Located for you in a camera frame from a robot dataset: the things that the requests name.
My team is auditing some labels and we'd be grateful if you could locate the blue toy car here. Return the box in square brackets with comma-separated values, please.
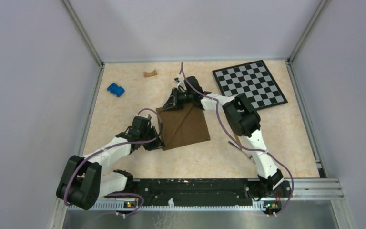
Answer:
[107, 83, 125, 97]

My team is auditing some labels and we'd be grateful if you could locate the black white checkerboard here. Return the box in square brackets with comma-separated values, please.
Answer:
[212, 60, 288, 110]

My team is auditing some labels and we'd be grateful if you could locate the green wooden handled knife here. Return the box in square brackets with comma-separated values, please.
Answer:
[234, 134, 242, 150]

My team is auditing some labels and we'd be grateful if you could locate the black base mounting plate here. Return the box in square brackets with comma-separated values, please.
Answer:
[124, 178, 291, 207]

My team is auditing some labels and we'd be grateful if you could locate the aluminium frame rail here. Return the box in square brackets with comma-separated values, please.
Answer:
[56, 178, 345, 212]

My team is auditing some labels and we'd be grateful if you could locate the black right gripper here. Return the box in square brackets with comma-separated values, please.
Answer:
[162, 88, 193, 112]

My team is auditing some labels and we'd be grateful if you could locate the silver metal fork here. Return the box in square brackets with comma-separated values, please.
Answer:
[228, 141, 255, 163]

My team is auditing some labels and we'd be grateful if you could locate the brown fabric napkin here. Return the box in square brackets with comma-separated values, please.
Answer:
[156, 104, 211, 151]

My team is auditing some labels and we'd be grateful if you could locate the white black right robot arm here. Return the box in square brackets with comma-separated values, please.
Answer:
[162, 75, 284, 197]

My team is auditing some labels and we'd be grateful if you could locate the small wooden arch block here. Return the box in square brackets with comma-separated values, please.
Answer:
[143, 69, 158, 78]

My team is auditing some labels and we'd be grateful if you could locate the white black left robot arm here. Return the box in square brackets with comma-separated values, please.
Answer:
[56, 114, 164, 210]

